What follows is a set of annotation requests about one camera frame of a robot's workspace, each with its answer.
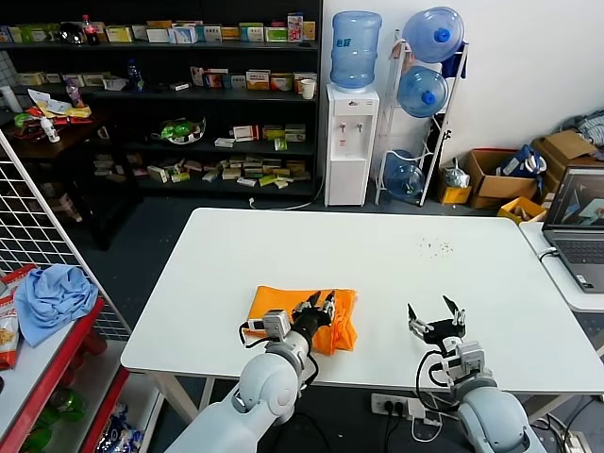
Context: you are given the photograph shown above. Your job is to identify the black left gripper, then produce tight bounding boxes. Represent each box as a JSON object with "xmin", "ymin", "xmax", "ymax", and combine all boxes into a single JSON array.
[{"xmin": 291, "ymin": 290, "xmax": 338, "ymax": 339}]

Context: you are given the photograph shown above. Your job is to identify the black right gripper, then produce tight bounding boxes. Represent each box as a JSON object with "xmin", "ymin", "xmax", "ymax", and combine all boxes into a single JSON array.
[{"xmin": 406, "ymin": 294, "xmax": 468, "ymax": 353}]

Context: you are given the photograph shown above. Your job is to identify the orange t-shirt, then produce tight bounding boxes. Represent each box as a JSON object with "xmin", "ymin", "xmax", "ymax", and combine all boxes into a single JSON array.
[{"xmin": 248, "ymin": 285, "xmax": 359, "ymax": 356}]

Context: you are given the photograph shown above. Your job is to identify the pile of grey clothes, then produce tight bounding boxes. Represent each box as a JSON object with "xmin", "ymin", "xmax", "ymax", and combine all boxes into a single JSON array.
[{"xmin": 560, "ymin": 110, "xmax": 604, "ymax": 146}]

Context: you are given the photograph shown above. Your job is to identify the scattered dark crumbs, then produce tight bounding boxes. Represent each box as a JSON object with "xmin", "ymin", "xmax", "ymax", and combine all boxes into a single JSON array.
[{"xmin": 414, "ymin": 239, "xmax": 454, "ymax": 259}]

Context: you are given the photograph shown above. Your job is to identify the white power strip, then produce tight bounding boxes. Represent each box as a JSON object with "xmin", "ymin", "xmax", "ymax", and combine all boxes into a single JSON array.
[{"xmin": 370, "ymin": 393, "xmax": 428, "ymax": 419}]

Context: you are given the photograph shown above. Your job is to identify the small yellow crate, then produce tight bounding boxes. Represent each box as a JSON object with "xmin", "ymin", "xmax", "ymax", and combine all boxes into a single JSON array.
[{"xmin": 441, "ymin": 186, "xmax": 473, "ymax": 205}]

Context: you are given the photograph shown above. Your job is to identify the white side table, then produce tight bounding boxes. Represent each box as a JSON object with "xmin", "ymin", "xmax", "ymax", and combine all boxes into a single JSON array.
[{"xmin": 518, "ymin": 221, "xmax": 604, "ymax": 312}]

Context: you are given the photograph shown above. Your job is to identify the yellow plastic crate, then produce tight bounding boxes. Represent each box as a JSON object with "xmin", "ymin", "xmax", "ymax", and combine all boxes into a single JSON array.
[{"xmin": 497, "ymin": 196, "xmax": 548, "ymax": 225}]

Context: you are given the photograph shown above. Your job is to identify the red-edged cardboard box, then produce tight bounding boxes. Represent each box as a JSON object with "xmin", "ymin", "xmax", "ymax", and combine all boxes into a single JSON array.
[{"xmin": 464, "ymin": 148, "xmax": 539, "ymax": 210}]

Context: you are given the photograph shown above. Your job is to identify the silver foil bag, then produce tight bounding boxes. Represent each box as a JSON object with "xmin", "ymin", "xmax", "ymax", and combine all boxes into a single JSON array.
[{"xmin": 443, "ymin": 159, "xmax": 471, "ymax": 190}]

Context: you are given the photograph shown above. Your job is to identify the grey laptop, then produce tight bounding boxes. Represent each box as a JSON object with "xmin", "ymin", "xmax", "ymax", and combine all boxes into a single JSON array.
[{"xmin": 541, "ymin": 165, "xmax": 604, "ymax": 294}]

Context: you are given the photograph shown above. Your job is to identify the white water dispenser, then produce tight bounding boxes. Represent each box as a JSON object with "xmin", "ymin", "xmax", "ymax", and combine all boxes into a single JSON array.
[{"xmin": 325, "ymin": 83, "xmax": 381, "ymax": 208}]

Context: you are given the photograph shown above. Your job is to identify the blue white bag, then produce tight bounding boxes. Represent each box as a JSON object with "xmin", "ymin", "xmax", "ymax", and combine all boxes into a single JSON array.
[{"xmin": 499, "ymin": 144, "xmax": 547, "ymax": 176}]

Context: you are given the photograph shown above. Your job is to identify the white metal jug rack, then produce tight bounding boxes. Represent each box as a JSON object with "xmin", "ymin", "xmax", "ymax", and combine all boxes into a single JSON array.
[{"xmin": 375, "ymin": 28, "xmax": 471, "ymax": 207}]

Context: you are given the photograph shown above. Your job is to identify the open brown cardboard box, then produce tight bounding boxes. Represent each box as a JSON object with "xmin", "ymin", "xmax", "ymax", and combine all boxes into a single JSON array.
[{"xmin": 531, "ymin": 130, "xmax": 600, "ymax": 164}]

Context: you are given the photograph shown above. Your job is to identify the black shelving unit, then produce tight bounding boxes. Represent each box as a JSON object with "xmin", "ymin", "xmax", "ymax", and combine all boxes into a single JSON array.
[{"xmin": 0, "ymin": 0, "xmax": 325, "ymax": 199}]

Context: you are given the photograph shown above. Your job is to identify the bowl with green fruit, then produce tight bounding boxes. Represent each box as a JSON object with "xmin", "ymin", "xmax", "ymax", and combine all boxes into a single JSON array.
[{"xmin": 151, "ymin": 116, "xmax": 208, "ymax": 144}]

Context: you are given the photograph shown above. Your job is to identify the yellow white medicine box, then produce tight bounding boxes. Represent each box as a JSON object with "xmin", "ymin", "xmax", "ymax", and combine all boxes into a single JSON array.
[
  {"xmin": 244, "ymin": 70, "xmax": 272, "ymax": 91},
  {"xmin": 104, "ymin": 25, "xmax": 135, "ymax": 43}
]

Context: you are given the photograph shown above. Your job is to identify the blue patterned package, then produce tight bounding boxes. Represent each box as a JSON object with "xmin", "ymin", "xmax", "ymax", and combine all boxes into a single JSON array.
[{"xmin": 93, "ymin": 400, "xmax": 143, "ymax": 453}]

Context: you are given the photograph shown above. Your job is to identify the labelled blue water jug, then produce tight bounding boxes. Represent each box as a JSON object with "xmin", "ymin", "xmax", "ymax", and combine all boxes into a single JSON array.
[{"xmin": 328, "ymin": 11, "xmax": 383, "ymax": 92}]

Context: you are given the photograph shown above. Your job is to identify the navy blue cloth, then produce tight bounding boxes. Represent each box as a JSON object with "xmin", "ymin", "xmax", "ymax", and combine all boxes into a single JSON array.
[{"xmin": 441, "ymin": 42, "xmax": 471, "ymax": 80}]

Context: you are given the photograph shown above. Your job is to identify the light blue cloth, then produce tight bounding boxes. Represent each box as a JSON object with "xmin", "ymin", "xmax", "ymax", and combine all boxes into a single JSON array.
[{"xmin": 13, "ymin": 263, "xmax": 99, "ymax": 348}]

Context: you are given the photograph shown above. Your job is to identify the green plastic bottle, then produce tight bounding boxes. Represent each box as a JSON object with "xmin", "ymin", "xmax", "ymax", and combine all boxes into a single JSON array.
[{"xmin": 44, "ymin": 389, "xmax": 89, "ymax": 426}]

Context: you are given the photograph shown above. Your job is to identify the red white cart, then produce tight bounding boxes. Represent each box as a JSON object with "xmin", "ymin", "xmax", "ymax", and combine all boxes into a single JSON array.
[{"xmin": 0, "ymin": 263, "xmax": 131, "ymax": 453}]

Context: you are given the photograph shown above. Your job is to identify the blue plastic bottle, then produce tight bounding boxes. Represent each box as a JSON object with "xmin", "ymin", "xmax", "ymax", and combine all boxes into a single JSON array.
[{"xmin": 126, "ymin": 58, "xmax": 144, "ymax": 93}]

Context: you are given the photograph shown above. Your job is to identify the dark wooden table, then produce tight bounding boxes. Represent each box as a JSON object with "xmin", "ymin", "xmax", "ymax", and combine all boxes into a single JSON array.
[{"xmin": 0, "ymin": 110, "xmax": 143, "ymax": 251}]

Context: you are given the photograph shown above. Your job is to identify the blue white medicine box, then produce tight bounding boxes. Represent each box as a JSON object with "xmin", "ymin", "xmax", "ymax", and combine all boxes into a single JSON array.
[{"xmin": 168, "ymin": 25, "xmax": 198, "ymax": 44}]

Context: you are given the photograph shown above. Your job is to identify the red white snack bag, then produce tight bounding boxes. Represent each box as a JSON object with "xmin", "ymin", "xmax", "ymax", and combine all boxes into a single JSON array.
[{"xmin": 0, "ymin": 264, "xmax": 39, "ymax": 296}]

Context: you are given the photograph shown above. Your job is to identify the orange chips bag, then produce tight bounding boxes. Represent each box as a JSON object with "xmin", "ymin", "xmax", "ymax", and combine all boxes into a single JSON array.
[{"xmin": 0, "ymin": 294, "xmax": 21, "ymax": 372}]

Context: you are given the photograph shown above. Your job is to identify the purple bottle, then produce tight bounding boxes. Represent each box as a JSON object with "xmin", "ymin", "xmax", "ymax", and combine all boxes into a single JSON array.
[{"xmin": 65, "ymin": 77, "xmax": 85, "ymax": 109}]

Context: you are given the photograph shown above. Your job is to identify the yellow paper envelope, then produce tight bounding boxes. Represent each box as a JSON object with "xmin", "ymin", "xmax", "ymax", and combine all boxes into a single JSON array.
[{"xmin": 26, "ymin": 88, "xmax": 93, "ymax": 119}]

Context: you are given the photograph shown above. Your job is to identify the cola bottle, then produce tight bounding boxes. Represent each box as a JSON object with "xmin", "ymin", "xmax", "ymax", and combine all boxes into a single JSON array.
[{"xmin": 80, "ymin": 13, "xmax": 101, "ymax": 47}]

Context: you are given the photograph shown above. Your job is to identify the shiny black bowl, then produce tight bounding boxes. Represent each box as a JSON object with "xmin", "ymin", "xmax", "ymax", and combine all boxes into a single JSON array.
[{"xmin": 59, "ymin": 22, "xmax": 85, "ymax": 46}]

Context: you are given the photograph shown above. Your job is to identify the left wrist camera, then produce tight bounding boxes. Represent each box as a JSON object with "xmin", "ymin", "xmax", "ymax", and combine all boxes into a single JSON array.
[{"xmin": 244, "ymin": 310, "xmax": 290, "ymax": 341}]

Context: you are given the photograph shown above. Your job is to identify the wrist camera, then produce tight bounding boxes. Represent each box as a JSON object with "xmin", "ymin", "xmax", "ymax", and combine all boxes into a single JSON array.
[
  {"xmin": 443, "ymin": 342, "xmax": 487, "ymax": 378},
  {"xmin": 244, "ymin": 310, "xmax": 290, "ymax": 341}
]

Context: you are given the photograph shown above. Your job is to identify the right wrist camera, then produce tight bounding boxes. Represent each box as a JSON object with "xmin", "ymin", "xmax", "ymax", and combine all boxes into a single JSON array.
[{"xmin": 443, "ymin": 342, "xmax": 487, "ymax": 378}]

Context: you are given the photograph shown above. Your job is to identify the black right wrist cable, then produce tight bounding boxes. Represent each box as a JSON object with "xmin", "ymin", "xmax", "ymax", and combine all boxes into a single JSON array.
[{"xmin": 414, "ymin": 348, "xmax": 454, "ymax": 402}]

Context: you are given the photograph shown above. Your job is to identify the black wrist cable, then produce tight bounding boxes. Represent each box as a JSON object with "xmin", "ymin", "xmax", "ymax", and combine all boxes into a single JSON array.
[
  {"xmin": 237, "ymin": 320, "xmax": 265, "ymax": 350},
  {"xmin": 414, "ymin": 348, "xmax": 454, "ymax": 402}
]

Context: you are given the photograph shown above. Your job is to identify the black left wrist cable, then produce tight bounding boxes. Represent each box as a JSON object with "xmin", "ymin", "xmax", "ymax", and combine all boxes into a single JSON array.
[{"xmin": 237, "ymin": 320, "xmax": 265, "ymax": 350}]

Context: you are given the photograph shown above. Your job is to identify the white floor cable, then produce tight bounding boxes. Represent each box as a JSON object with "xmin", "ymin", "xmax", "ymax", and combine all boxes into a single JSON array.
[{"xmin": 248, "ymin": 176, "xmax": 327, "ymax": 211}]

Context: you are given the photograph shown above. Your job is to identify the white wire grid panel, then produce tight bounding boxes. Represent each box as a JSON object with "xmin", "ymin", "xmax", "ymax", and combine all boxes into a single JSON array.
[{"xmin": 0, "ymin": 129, "xmax": 133, "ymax": 341}]

